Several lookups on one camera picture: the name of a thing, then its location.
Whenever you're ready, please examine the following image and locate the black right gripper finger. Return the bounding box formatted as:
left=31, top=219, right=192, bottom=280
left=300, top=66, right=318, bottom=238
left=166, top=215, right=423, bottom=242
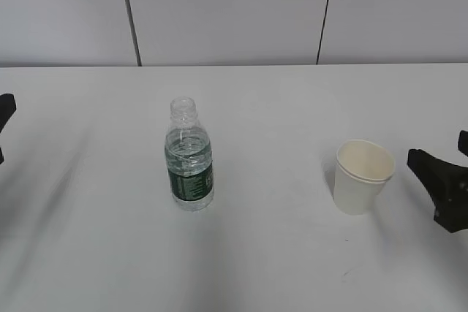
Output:
left=457, top=130, right=468, bottom=155
left=407, top=149, right=467, bottom=233

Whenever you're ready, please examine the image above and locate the white paper cup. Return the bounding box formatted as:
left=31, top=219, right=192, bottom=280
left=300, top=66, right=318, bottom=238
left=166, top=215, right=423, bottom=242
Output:
left=333, top=140, right=396, bottom=216

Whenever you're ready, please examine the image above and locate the clear water bottle green label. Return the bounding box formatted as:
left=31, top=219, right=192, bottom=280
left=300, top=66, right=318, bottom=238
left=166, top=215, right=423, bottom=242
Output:
left=165, top=96, right=214, bottom=211

